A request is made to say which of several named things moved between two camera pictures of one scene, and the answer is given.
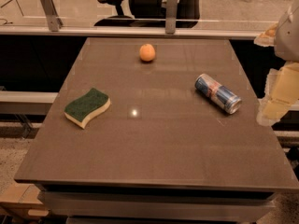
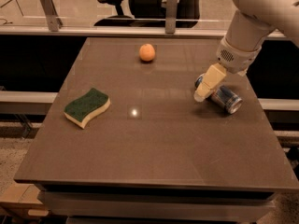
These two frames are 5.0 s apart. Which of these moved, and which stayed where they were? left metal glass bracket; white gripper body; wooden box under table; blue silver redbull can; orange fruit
Moved: white gripper body
Stayed: wooden box under table; orange fruit; blue silver redbull can; left metal glass bracket
